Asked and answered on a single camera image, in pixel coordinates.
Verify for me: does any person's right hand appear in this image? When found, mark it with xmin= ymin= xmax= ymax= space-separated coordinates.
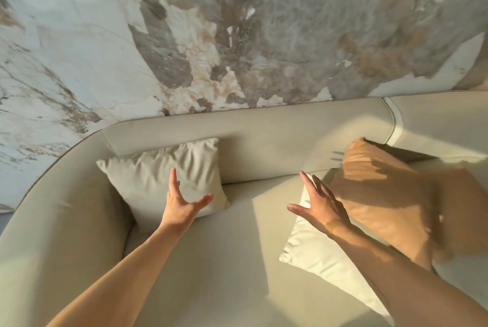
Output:
xmin=287 ymin=171 xmax=352 ymax=240

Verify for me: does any person's left hand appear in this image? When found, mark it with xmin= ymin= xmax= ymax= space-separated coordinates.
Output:
xmin=159 ymin=167 xmax=215 ymax=236

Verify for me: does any person's right forearm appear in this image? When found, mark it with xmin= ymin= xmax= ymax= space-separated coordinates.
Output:
xmin=331 ymin=224 xmax=488 ymax=327

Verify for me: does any person's left forearm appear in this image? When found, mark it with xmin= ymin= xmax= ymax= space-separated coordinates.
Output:
xmin=46 ymin=222 xmax=184 ymax=327

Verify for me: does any white cushion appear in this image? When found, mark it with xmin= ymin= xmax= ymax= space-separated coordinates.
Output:
xmin=279 ymin=170 xmax=394 ymax=318

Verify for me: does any beige square cushion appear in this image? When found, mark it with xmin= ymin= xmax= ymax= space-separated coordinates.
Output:
xmin=96 ymin=138 xmax=232 ymax=234

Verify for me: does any beige curved sofa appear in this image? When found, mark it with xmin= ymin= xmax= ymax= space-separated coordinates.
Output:
xmin=0 ymin=92 xmax=488 ymax=327

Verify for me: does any tan cushion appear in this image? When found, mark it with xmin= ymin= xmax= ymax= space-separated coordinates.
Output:
xmin=330 ymin=137 xmax=439 ymax=271

